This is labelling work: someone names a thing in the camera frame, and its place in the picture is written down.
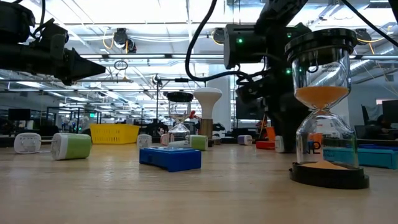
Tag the orange plastic basket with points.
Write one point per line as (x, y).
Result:
(270, 133)

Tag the dark blue rectangular case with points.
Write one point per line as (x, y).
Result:
(170, 159)

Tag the orange sand hourglass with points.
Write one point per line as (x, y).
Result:
(321, 96)

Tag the cyan rectangular case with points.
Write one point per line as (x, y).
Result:
(376, 158)

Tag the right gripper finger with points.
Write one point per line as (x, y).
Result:
(276, 115)
(290, 124)

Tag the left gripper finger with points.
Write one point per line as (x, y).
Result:
(84, 67)

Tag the red background object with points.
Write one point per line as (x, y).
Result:
(193, 114)

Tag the red rectangular case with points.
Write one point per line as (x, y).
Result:
(265, 145)

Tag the black monitor screen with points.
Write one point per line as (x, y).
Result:
(19, 114)
(390, 110)
(248, 110)

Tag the green USB wall charger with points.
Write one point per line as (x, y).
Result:
(199, 142)
(74, 146)

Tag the white bulb table lamp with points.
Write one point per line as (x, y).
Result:
(207, 96)

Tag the small black digital display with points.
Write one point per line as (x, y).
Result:
(211, 143)

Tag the white sand hourglass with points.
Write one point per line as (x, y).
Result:
(179, 97)

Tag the yellow plastic basket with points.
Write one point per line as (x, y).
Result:
(114, 134)

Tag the white USB wall charger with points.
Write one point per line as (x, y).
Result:
(279, 144)

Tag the person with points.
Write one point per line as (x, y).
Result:
(377, 126)

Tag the purple USB wall charger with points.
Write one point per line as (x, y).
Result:
(245, 140)
(27, 143)

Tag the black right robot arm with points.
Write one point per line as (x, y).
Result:
(245, 46)

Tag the light blue USB wall charger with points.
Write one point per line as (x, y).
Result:
(178, 144)

